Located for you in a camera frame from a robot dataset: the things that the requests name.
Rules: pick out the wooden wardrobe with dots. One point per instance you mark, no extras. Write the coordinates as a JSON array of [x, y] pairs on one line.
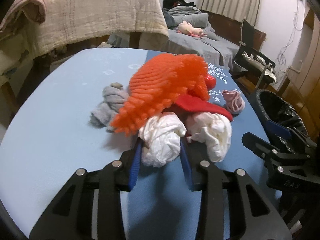
[[302, 89]]

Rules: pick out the pink sock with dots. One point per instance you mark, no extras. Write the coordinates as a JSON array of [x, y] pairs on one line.
[[235, 104]]

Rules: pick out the red plastic bag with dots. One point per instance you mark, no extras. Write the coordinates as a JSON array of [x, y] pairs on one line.
[[210, 82]]

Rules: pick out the black office chair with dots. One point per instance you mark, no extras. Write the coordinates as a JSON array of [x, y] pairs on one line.
[[246, 45]]

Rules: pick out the black lined trash bin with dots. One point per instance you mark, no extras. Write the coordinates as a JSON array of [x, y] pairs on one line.
[[268, 106]]

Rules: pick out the red cloth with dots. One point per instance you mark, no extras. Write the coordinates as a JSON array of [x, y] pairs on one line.
[[194, 104]]

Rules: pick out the pink jacket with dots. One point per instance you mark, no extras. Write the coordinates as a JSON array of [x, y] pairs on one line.
[[34, 10]]

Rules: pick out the wooden headboard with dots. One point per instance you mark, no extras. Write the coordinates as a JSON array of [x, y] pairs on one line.
[[230, 30]]

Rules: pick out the orange spiky silicone mat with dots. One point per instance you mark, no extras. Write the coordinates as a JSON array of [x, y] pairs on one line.
[[157, 85]]

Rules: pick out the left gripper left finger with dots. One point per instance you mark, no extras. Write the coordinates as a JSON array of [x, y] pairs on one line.
[[69, 214]]

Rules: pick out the beige quilt on rack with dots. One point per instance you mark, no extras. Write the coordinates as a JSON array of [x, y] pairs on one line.
[[72, 21]]

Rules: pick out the grey crumpled duvet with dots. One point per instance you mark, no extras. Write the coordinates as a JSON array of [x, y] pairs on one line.
[[176, 15]]

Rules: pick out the grey sock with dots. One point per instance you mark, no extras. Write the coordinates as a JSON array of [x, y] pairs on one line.
[[114, 97]]

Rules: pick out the bed with grey sheet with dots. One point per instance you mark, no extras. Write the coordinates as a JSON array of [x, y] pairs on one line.
[[220, 52]]

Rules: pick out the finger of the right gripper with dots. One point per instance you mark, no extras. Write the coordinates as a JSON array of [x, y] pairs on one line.
[[288, 133], [265, 147]]

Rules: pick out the white tissue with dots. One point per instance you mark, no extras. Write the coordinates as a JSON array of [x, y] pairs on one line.
[[162, 139], [214, 130]]

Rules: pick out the pink plush toy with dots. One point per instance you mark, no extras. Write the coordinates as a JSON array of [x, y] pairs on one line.
[[186, 28]]

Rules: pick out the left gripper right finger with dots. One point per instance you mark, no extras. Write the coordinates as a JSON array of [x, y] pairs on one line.
[[251, 214]]

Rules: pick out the silver chair cushion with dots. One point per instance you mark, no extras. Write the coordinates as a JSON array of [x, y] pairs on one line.
[[269, 76]]

